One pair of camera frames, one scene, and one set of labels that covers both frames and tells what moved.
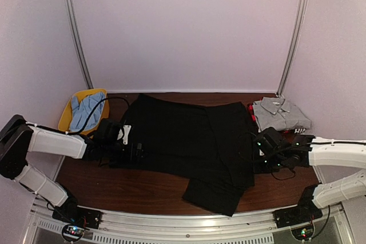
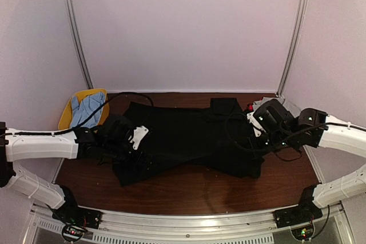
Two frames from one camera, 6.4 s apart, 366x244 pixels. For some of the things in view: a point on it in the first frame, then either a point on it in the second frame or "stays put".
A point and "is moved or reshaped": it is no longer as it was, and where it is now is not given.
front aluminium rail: (331, 226) stays put
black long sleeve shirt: (210, 146) is moved or reshaped
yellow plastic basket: (89, 132) is moved or reshaped
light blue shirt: (81, 110) stays put
